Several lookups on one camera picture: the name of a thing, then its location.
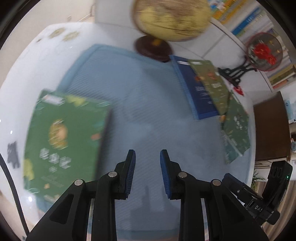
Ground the brown wooden cabinet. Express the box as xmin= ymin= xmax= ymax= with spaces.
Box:
xmin=254 ymin=92 xmax=290 ymax=163

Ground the dark green plant book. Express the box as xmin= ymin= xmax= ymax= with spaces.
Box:
xmin=221 ymin=91 xmax=250 ymax=164

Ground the olive green book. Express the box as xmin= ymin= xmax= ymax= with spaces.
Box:
xmin=188 ymin=59 xmax=229 ymax=116

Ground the yellow antique globe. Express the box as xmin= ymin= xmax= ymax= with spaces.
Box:
xmin=131 ymin=0 xmax=212 ymax=42

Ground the upper shelf book row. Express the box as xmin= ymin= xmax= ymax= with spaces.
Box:
xmin=208 ymin=1 xmax=295 ymax=91

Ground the black cable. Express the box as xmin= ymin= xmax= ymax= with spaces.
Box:
xmin=0 ymin=152 xmax=31 ymax=235

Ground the round red flower ornament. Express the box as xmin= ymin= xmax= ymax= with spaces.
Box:
xmin=246 ymin=32 xmax=283 ymax=72

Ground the dark wooden globe base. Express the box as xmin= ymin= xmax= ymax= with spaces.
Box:
xmin=134 ymin=35 xmax=173 ymax=63

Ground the dark blue book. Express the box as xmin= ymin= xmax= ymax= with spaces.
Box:
xmin=170 ymin=55 xmax=219 ymax=120

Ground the blue desk mat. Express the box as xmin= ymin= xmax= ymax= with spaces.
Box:
xmin=45 ymin=44 xmax=251 ymax=239

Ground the green flower cover book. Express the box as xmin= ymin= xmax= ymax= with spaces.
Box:
xmin=23 ymin=90 xmax=111 ymax=212

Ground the black ornament stand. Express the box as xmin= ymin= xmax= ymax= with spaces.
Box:
xmin=218 ymin=55 xmax=257 ymax=88

